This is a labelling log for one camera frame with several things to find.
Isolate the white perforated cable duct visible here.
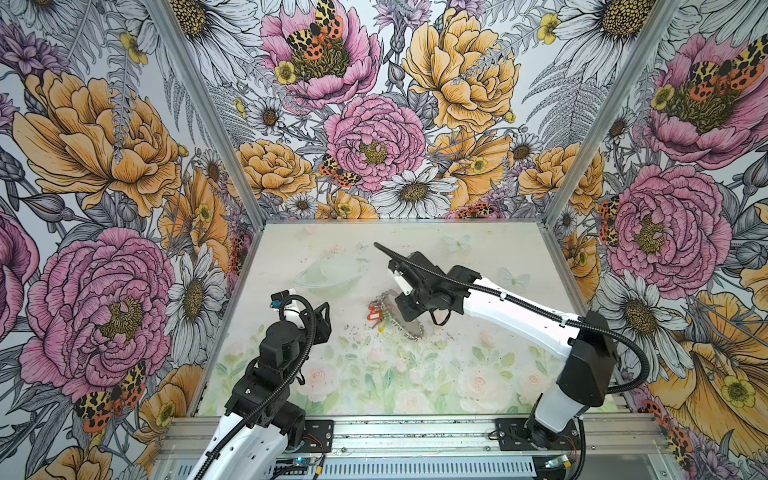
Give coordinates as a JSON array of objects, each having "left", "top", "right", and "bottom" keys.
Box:
[{"left": 170, "top": 457, "right": 538, "bottom": 480}]

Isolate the coloured tagged keys bunch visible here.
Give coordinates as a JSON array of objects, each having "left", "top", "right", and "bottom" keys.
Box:
[{"left": 366, "top": 302, "right": 387, "bottom": 332}]

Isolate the right black corrugated cable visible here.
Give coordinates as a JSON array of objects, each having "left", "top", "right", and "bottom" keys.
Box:
[{"left": 373, "top": 242, "right": 651, "bottom": 480}]

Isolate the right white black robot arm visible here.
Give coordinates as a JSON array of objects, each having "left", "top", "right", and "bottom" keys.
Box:
[{"left": 375, "top": 243, "right": 617, "bottom": 449}]

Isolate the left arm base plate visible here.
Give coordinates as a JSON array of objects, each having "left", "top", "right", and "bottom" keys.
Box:
[{"left": 294, "top": 418, "right": 335, "bottom": 454}]

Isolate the aluminium front rail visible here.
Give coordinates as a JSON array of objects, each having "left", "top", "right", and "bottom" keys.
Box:
[{"left": 158, "top": 411, "right": 668, "bottom": 463}]

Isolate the left black corrugated cable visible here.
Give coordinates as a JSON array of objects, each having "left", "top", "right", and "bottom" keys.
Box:
[{"left": 191, "top": 293, "right": 318, "bottom": 480}]

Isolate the silver metal keyring plate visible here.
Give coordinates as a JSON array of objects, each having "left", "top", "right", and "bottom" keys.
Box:
[{"left": 368, "top": 289, "right": 424, "bottom": 340}]

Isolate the black corrugated cable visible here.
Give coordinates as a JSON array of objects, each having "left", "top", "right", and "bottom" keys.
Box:
[
  {"left": 191, "top": 293, "right": 318, "bottom": 480},
  {"left": 373, "top": 242, "right": 651, "bottom": 480}
]

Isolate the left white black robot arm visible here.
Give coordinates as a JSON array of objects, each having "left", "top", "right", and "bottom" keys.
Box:
[{"left": 188, "top": 290, "right": 332, "bottom": 479}]

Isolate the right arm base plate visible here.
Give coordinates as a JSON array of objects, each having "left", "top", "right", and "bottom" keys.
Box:
[{"left": 489, "top": 416, "right": 582, "bottom": 451}]

